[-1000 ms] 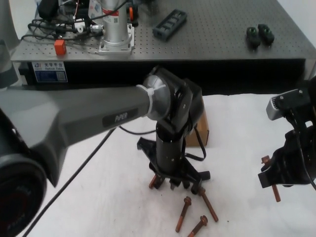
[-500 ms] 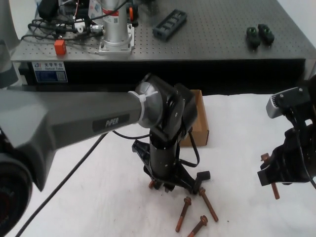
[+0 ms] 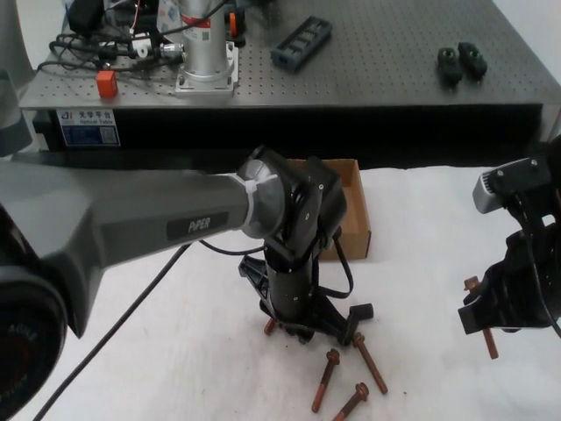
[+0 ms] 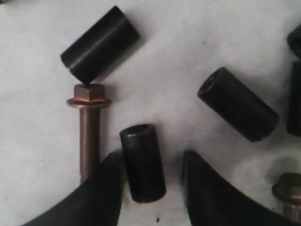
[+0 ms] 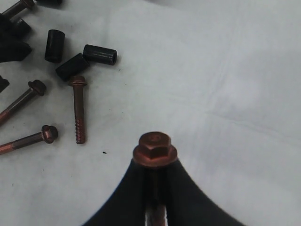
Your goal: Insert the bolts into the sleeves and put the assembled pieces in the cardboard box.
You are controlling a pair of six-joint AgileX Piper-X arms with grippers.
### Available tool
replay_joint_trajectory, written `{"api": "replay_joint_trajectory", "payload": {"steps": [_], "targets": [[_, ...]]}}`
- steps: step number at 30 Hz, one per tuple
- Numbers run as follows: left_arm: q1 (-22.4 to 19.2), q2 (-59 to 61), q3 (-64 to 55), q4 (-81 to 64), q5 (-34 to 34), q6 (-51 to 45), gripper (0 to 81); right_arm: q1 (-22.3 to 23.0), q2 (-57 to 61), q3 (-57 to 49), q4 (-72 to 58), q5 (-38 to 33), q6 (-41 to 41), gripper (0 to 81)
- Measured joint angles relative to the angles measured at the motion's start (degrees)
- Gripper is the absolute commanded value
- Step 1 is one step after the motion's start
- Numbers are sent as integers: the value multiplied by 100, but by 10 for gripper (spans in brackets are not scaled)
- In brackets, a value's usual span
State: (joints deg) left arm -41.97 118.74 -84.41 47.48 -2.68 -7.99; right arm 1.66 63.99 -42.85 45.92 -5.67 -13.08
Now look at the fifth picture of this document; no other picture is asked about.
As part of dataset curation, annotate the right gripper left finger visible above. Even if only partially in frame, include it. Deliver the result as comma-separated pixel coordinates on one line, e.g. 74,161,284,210
81,159,148,226

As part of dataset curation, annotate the black cylindrical sleeve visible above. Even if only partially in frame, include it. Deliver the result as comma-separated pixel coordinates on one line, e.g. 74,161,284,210
44,29,65,64
35,0,63,6
55,53,90,81
82,44,118,66

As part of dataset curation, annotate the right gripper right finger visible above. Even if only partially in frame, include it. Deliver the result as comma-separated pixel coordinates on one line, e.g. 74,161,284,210
165,158,252,226

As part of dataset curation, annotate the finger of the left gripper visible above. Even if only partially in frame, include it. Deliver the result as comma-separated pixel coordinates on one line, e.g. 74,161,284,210
0,75,10,93
0,14,33,63

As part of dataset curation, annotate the copper flange bolt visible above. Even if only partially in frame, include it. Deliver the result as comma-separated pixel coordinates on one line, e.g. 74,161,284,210
0,124,59,155
68,75,88,145
132,131,179,226
0,79,47,127
0,0,36,17

